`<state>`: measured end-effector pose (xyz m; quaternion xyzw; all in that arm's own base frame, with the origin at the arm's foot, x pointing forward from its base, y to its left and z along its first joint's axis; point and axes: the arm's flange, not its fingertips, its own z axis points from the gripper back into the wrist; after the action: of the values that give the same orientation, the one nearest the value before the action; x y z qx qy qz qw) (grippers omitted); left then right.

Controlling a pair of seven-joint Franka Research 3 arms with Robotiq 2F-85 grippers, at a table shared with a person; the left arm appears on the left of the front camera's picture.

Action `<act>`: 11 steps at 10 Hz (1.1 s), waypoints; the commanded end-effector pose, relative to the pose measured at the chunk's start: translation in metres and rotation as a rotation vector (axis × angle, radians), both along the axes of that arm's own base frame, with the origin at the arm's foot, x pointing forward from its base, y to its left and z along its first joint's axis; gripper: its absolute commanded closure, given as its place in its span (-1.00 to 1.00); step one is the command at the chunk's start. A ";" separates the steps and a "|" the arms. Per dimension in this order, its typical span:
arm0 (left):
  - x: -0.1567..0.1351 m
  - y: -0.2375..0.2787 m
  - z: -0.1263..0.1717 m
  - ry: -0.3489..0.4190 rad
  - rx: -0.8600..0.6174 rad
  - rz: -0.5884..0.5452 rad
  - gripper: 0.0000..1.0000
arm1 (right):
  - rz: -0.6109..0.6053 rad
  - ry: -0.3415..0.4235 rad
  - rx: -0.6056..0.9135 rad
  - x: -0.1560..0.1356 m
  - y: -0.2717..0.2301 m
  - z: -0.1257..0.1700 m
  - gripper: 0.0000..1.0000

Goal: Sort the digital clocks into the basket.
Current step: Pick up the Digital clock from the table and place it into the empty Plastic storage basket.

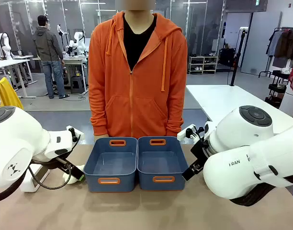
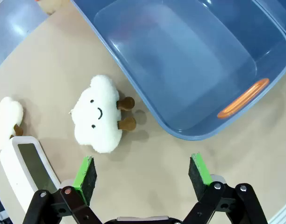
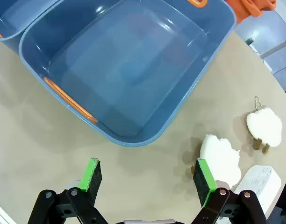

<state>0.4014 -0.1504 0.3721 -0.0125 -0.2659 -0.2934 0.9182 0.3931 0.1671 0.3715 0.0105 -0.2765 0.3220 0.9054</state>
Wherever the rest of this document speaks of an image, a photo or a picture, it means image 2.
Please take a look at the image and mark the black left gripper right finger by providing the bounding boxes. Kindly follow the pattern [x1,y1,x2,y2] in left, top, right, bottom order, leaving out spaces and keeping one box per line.
[182,153,269,224]

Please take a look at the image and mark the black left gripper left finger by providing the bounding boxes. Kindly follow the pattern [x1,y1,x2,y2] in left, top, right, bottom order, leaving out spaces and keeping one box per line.
[22,155,104,224]

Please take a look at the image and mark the white digital clock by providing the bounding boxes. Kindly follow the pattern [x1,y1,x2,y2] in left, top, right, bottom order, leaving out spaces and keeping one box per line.
[0,136,62,213]

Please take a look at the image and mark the blue plastic basket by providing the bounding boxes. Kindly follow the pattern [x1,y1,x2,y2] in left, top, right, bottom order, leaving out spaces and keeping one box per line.
[70,0,286,141]

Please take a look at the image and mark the white cloud plush smiling face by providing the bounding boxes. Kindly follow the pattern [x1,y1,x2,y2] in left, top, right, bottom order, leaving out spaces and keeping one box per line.
[68,74,137,154]

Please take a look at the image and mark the white cloud plush toy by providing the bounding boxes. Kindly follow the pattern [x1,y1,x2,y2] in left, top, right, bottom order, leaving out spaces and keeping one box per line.
[0,96,24,150]

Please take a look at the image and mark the cream plush toy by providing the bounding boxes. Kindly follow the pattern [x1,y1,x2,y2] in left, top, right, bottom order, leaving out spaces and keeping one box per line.
[35,0,69,16]

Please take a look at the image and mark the blue plastic bin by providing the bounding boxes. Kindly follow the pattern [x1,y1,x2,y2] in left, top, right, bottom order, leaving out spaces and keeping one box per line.
[254,0,286,40]

